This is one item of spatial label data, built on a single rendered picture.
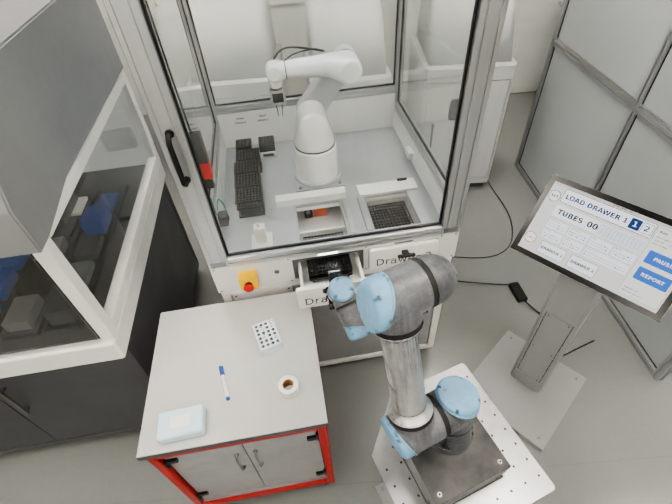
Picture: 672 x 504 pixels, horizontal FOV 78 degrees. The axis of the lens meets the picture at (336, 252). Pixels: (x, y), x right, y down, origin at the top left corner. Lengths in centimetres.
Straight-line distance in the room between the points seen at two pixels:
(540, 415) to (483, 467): 111
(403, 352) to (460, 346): 164
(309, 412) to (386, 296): 76
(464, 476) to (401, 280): 68
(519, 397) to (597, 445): 39
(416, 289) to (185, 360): 108
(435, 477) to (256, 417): 60
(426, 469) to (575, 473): 120
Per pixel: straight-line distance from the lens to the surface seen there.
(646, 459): 260
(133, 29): 126
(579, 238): 171
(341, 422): 230
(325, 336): 215
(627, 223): 171
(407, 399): 105
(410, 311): 87
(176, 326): 182
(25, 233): 136
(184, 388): 165
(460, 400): 117
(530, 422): 241
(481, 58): 140
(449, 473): 134
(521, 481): 150
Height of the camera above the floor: 213
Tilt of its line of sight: 45 degrees down
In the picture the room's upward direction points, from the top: 4 degrees counter-clockwise
